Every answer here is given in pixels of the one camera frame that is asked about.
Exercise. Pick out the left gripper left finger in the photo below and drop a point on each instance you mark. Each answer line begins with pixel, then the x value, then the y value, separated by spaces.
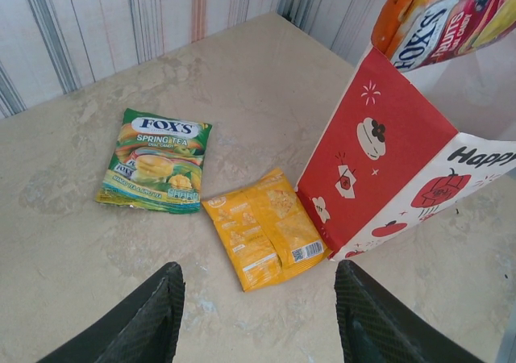
pixel 141 326

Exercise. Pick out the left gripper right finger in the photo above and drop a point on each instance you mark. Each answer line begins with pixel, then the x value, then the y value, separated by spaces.
pixel 375 330

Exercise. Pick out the yellow snack packet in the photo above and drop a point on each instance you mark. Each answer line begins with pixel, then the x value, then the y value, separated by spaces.
pixel 262 230

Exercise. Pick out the green Fox's candy bag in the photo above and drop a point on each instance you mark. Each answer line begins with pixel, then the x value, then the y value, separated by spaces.
pixel 157 161

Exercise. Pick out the red white paper bag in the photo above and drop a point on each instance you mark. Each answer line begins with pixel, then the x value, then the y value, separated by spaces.
pixel 379 149

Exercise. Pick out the orange red Fox's candy bag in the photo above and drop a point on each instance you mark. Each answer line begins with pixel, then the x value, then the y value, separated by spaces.
pixel 443 20

